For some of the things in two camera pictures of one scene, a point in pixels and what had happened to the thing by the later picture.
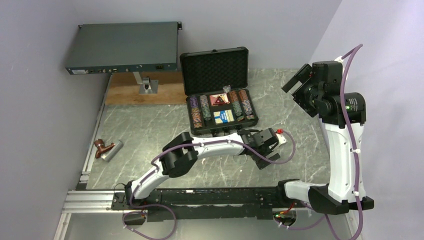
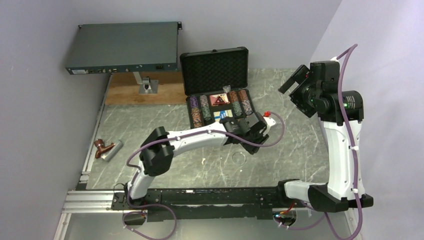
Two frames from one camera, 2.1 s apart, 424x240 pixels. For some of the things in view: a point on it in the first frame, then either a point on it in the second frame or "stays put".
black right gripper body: (306, 91) stays put
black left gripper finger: (261, 163) → (253, 149)
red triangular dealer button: (219, 100) stays put
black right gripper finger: (303, 75) stays put
